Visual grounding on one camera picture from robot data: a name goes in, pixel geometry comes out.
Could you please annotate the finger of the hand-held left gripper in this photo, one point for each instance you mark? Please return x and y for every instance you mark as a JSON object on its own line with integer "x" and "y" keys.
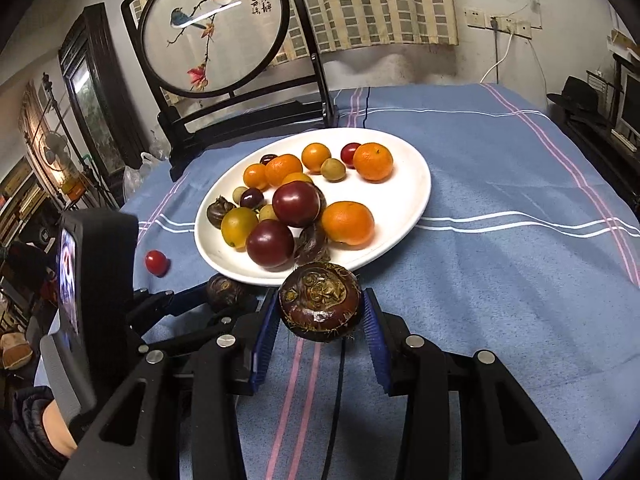
{"x": 200, "y": 327}
{"x": 155, "y": 302}

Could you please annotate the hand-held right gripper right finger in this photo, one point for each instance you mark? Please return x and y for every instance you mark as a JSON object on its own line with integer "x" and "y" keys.
{"x": 375, "y": 340}

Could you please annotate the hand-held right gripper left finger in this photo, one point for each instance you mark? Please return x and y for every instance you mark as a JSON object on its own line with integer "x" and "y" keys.
{"x": 262, "y": 340}

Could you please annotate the brown water chestnut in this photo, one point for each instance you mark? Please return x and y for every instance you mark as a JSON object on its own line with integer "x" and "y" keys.
{"x": 224, "y": 291}
{"x": 221, "y": 211}
{"x": 320, "y": 310}
{"x": 311, "y": 245}

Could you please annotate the small yellow green tomato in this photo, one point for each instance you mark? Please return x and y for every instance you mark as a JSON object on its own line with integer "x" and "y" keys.
{"x": 267, "y": 212}
{"x": 332, "y": 169}
{"x": 240, "y": 194}

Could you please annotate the dark purple tomato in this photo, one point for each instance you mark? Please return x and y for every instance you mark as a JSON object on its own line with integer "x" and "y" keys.
{"x": 296, "y": 203}

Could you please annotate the white oval plate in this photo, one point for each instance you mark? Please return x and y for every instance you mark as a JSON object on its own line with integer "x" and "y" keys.
{"x": 400, "y": 195}

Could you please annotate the yellow orange mandarin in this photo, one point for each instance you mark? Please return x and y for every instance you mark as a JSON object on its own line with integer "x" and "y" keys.
{"x": 297, "y": 179}

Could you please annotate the person's left forearm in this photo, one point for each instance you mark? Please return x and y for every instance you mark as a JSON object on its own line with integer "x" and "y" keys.
{"x": 35, "y": 420}

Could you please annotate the orange container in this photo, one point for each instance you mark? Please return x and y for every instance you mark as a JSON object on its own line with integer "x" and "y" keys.
{"x": 72, "y": 187}

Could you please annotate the clear plastic bag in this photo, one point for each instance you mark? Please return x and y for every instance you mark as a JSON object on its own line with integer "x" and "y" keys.
{"x": 145, "y": 167}

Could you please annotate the standing fan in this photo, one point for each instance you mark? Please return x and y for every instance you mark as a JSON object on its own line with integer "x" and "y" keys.
{"x": 55, "y": 147}

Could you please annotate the black glass door cabinet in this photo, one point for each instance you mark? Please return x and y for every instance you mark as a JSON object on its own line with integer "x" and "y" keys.
{"x": 92, "y": 110}

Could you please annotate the round embroidered bird screen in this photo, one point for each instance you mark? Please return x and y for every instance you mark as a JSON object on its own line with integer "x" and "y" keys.
{"x": 210, "y": 35}

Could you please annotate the dark wooden furniture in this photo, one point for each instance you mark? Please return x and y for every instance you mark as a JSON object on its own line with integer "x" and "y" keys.
{"x": 595, "y": 135}

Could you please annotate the black hat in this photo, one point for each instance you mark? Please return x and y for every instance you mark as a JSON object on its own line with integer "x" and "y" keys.
{"x": 575, "y": 92}

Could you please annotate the checked curtain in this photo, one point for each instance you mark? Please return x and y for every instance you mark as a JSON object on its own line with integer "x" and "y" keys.
{"x": 380, "y": 5}

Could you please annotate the white monitor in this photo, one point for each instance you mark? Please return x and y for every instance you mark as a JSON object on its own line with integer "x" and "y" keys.
{"x": 629, "y": 105}

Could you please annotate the white wall socket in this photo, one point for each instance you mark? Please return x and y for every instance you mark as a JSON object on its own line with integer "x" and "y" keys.
{"x": 475, "y": 17}
{"x": 523, "y": 28}
{"x": 503, "y": 24}

